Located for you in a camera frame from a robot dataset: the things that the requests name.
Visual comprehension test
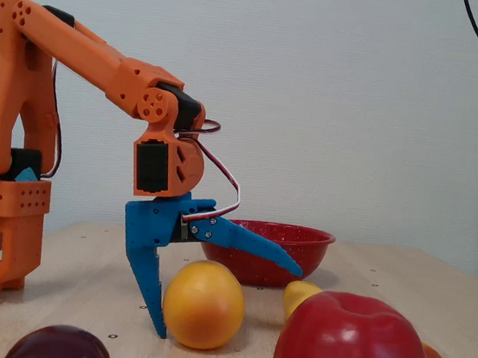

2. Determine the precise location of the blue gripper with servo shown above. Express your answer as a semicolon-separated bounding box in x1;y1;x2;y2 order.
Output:
109;183;313;355

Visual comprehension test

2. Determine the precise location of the orange-yellow toy peach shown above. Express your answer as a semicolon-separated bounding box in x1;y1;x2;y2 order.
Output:
157;255;251;355

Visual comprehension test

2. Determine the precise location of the red speckled bowl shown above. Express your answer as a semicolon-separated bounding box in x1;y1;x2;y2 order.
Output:
195;213;339;296

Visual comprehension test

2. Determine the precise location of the dark purple toy plum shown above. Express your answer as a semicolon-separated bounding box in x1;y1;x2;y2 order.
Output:
3;317;117;358

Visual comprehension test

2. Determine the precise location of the red toy apple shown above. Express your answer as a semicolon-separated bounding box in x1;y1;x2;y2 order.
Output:
272;284;442;358

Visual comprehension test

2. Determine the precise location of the white red black servo cable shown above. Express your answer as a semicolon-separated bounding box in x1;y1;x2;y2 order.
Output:
163;115;251;229

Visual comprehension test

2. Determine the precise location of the red black arm cable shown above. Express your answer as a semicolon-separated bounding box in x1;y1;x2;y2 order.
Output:
37;57;74;180

